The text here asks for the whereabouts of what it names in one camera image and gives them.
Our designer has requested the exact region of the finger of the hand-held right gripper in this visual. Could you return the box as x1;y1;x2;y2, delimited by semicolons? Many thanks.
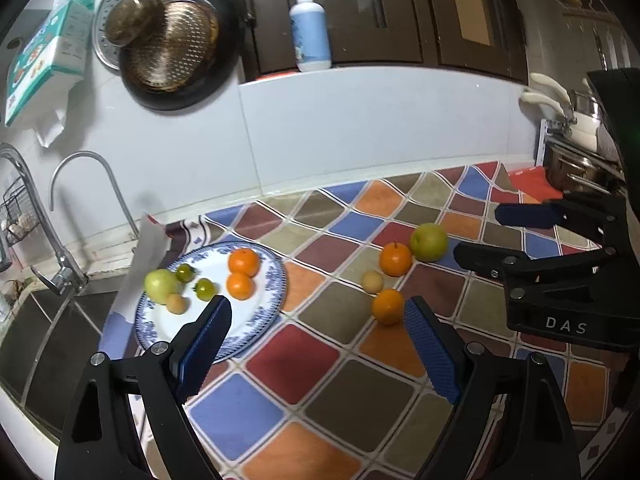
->
452;241;627;292
494;191;627;250

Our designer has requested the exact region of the green apple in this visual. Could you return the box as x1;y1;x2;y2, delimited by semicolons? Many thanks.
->
144;268;182;306
409;222;450;263

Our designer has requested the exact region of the blue white pump bottle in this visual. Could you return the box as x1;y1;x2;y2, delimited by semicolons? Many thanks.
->
289;0;333;73

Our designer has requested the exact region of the white plastic bag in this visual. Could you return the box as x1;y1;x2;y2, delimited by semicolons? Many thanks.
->
34;104;69;149

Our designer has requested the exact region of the brass colander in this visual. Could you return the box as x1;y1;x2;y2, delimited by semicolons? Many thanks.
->
124;2;221;93

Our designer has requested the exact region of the stainless steel pot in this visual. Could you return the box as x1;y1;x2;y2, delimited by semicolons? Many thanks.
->
543;139;627;197

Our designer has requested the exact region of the orange with stem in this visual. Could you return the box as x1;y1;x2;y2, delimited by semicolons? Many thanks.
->
378;241;414;277

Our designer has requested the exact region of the blue rimmed white plate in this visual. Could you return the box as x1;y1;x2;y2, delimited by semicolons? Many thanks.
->
134;241;288;359

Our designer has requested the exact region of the silver steamer plate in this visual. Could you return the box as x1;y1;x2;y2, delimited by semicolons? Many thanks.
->
92;0;236;72

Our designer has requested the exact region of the white knife handle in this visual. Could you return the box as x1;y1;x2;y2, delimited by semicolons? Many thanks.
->
528;72;571;104
519;88;569;121

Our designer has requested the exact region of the white enamel pot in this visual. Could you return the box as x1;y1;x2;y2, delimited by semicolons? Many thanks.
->
564;89;610;152

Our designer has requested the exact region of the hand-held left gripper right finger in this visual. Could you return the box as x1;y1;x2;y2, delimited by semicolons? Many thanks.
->
403;295;584;480

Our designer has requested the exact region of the steel kitchen sink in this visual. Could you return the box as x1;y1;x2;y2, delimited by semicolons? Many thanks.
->
0;287;127;433

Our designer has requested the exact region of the grey folded sheet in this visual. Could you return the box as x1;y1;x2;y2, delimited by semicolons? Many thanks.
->
115;213;169;324

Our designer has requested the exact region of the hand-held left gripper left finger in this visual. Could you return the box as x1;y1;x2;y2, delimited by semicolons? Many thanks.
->
54;295;234;480

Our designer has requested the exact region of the colourful checkered tablecloth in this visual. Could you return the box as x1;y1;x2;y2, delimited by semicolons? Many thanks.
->
100;160;628;480

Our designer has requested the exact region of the dark brown window frame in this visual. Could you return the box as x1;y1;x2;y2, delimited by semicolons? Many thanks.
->
239;0;532;86

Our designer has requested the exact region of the chrome pull-down faucet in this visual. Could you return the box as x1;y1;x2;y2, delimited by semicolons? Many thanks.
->
0;142;91;297

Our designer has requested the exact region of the green white tissue pack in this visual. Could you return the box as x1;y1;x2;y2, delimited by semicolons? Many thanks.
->
4;0;96;128

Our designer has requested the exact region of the black frying pan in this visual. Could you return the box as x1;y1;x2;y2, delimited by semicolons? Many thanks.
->
118;0;240;112

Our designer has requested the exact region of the chrome gooseneck faucet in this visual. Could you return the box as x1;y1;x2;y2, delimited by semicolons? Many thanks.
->
49;151;142;254

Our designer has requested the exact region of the black wire basket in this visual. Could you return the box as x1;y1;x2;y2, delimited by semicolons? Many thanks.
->
0;184;39;247

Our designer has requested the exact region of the large orange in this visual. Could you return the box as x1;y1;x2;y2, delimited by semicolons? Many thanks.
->
371;288;405;326

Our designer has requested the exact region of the small brass pot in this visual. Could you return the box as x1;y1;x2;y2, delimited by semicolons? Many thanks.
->
103;0;166;47

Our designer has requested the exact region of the small orange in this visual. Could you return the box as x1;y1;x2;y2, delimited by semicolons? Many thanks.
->
226;272;254;301
228;248;262;278

